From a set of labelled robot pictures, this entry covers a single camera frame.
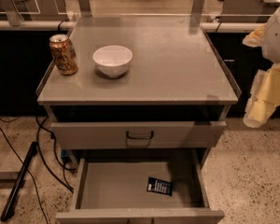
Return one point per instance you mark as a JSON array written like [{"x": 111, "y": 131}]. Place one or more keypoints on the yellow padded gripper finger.
[
  {"x": 264, "y": 97},
  {"x": 255, "y": 38}
]

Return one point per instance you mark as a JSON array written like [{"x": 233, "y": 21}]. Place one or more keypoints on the open grey middle drawer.
[{"x": 112, "y": 189}]

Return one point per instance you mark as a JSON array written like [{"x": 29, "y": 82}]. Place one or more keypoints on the left grey upright post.
[{"x": 12, "y": 13}]

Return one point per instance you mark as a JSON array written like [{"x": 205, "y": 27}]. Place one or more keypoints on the black bar on floor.
[{"x": 8, "y": 211}]

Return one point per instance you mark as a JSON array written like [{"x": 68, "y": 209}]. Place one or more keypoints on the white ceramic bowl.
[{"x": 113, "y": 60}]

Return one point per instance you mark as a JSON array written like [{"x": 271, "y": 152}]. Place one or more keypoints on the grey upright post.
[
  {"x": 85, "y": 8},
  {"x": 12, "y": 13},
  {"x": 197, "y": 7}
]

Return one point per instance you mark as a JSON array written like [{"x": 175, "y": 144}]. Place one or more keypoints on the dark blue rxbar wrapper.
[{"x": 159, "y": 186}]

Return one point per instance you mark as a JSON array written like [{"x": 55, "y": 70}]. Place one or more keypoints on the gold soda can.
[{"x": 63, "y": 54}]

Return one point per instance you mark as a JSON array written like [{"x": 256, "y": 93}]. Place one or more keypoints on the middle grey upright post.
[{"x": 85, "y": 8}]

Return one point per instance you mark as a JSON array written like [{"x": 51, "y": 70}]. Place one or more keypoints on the closed grey top drawer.
[{"x": 112, "y": 135}]

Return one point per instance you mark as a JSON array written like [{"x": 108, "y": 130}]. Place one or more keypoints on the grey metal drawer cabinet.
[{"x": 174, "y": 75}]

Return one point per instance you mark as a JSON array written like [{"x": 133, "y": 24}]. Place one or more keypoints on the right grey upright post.
[{"x": 197, "y": 7}]

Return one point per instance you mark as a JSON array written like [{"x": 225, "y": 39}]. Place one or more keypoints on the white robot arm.
[{"x": 271, "y": 39}]

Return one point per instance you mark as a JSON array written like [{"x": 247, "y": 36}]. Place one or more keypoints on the black drawer handle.
[{"x": 139, "y": 137}]

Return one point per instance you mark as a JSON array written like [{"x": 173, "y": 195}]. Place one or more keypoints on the background grey table right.
[{"x": 248, "y": 11}]

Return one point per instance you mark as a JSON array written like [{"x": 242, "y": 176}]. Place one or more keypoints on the white horizontal rail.
[{"x": 209, "y": 27}]

